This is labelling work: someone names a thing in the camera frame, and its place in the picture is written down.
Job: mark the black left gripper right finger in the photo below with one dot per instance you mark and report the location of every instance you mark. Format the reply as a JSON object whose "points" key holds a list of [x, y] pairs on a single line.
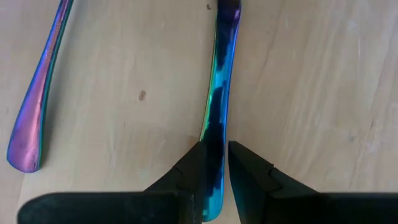
{"points": [[311, 210]]}

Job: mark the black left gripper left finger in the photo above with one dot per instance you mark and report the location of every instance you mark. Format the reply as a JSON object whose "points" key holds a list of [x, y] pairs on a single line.
{"points": [[109, 208]]}

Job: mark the iridescent rainbow table knife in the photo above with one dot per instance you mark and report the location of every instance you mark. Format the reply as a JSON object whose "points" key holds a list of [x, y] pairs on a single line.
{"points": [[222, 77]]}

